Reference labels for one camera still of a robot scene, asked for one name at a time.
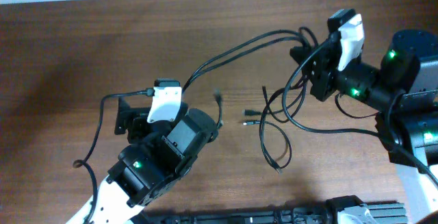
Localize black usb cables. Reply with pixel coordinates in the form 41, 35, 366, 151
181, 26, 320, 174

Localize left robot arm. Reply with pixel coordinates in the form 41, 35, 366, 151
69, 98, 223, 223

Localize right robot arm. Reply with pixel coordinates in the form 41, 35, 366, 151
290, 29, 437, 221

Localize right camera black cable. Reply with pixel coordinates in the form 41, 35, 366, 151
281, 38, 438, 187

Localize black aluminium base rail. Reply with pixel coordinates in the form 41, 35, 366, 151
131, 195, 409, 224

